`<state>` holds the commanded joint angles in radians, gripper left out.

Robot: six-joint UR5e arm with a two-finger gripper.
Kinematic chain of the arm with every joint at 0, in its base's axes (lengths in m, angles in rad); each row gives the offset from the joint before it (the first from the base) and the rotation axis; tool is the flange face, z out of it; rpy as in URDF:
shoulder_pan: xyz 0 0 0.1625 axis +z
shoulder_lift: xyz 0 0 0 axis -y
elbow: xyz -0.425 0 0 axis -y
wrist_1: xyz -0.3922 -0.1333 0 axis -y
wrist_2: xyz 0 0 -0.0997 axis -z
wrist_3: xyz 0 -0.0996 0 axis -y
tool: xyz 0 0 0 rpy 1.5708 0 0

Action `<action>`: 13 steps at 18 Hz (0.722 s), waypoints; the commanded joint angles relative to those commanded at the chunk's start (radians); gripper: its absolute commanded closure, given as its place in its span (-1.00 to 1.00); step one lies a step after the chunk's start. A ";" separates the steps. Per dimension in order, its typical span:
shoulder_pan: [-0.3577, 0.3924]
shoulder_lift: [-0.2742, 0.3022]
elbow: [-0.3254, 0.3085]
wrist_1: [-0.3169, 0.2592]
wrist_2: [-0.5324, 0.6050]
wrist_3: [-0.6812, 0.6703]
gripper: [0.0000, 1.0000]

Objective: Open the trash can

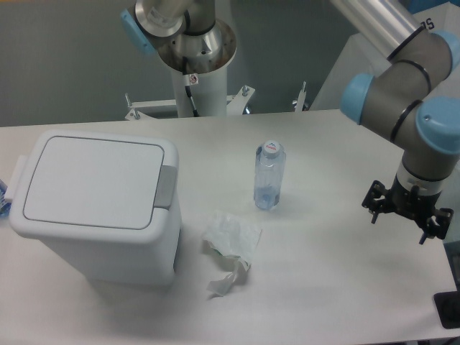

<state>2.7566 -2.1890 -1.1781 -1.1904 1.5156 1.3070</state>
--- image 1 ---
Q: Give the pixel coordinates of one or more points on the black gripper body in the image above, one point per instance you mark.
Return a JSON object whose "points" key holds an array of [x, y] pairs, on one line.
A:
{"points": [[415, 199]]}

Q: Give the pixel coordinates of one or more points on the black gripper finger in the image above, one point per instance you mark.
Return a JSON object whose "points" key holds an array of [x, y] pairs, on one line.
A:
{"points": [[436, 224], [377, 200]]}

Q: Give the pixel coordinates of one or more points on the white plastic trash can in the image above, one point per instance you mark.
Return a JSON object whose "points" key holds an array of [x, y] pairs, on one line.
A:
{"points": [[105, 203]]}

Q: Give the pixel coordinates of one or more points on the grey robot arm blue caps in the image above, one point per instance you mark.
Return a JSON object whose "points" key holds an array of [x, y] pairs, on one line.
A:
{"points": [[197, 47]]}

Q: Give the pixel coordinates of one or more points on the black device table corner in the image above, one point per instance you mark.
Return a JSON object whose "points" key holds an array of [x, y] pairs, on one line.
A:
{"points": [[447, 305]]}

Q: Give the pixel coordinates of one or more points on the clear plastic water bottle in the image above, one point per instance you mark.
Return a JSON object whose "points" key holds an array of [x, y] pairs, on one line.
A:
{"points": [[269, 168]]}

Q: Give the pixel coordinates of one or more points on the white superior umbrella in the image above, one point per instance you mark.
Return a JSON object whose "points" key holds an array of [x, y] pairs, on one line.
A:
{"points": [[360, 56]]}

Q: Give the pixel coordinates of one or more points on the crumpled white plastic wrapper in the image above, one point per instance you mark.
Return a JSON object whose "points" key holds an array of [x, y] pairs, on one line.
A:
{"points": [[234, 239]]}

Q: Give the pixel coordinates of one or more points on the blue white carton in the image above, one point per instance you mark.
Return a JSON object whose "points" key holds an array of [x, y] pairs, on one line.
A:
{"points": [[5, 206]]}

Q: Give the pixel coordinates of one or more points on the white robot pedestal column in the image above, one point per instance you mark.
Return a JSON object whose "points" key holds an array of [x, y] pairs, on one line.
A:
{"points": [[205, 92]]}

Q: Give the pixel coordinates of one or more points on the white metal base frame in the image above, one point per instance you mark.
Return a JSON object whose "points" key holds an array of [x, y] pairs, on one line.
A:
{"points": [[237, 104]]}

